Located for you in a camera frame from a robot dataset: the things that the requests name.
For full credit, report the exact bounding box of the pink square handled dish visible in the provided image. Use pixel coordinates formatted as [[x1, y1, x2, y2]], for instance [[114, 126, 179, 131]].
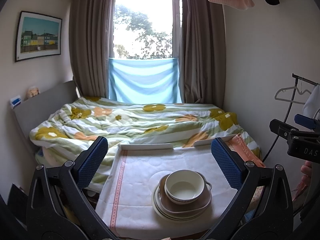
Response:
[[156, 170, 212, 216]]

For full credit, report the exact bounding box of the large yellow duck plate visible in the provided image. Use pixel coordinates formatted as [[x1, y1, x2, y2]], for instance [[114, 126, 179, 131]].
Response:
[[151, 184, 211, 222]]

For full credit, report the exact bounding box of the white bowl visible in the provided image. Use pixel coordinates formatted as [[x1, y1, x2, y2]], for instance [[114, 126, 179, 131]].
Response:
[[164, 170, 206, 200]]

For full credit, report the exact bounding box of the cream yellow bowl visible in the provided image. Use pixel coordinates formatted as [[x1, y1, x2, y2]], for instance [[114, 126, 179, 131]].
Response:
[[167, 196, 201, 205]]

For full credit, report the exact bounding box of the person's right hand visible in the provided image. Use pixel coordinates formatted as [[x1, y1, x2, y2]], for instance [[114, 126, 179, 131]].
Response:
[[300, 161, 312, 186]]

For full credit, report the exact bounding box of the white hanging garment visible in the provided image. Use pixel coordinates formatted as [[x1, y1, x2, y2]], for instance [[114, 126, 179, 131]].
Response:
[[303, 85, 320, 120]]

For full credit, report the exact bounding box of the grey clothes hanger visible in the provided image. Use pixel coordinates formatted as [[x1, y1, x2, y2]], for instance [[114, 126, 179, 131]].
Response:
[[274, 86, 312, 105]]

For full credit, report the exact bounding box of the black clothes rack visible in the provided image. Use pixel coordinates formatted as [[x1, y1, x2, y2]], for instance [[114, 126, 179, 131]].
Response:
[[261, 73, 320, 163]]

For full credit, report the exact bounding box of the orange patterned towel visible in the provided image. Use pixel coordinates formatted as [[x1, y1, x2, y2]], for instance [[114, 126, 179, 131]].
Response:
[[228, 133, 267, 215]]

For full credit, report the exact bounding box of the white table cloth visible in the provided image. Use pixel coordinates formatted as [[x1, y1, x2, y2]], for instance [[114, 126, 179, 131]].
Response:
[[96, 146, 236, 239]]

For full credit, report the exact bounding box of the floral green yellow duvet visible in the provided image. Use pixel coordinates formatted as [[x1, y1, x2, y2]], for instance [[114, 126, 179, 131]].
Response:
[[29, 96, 262, 193]]

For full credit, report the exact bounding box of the grey bed headboard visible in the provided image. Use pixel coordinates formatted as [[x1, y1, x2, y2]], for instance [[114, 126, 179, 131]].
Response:
[[12, 81, 78, 155]]

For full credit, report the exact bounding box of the right brown curtain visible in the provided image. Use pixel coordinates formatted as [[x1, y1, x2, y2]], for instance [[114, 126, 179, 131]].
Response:
[[178, 0, 226, 107]]

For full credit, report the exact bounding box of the brown curtain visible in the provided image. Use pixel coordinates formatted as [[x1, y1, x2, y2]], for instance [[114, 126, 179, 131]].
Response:
[[178, 0, 226, 107], [69, 0, 112, 98]]

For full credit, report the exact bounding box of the blue white small box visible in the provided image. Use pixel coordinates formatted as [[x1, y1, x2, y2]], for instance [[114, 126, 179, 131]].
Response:
[[9, 95, 22, 109]]

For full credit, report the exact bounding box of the small figurine on headboard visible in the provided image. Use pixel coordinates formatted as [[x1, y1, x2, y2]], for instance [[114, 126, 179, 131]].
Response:
[[27, 86, 40, 99]]

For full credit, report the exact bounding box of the blue window cloth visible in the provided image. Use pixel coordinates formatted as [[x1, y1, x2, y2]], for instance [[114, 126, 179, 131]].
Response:
[[108, 58, 182, 104]]

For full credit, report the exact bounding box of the framed houses picture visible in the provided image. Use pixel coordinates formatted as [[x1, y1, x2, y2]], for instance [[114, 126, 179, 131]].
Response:
[[15, 11, 62, 62]]

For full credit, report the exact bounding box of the window with tree view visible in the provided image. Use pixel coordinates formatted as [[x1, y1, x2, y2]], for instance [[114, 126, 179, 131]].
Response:
[[110, 0, 182, 60]]

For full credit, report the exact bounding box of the left brown curtain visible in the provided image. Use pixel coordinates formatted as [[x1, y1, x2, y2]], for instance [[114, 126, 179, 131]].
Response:
[[69, 0, 112, 98]]

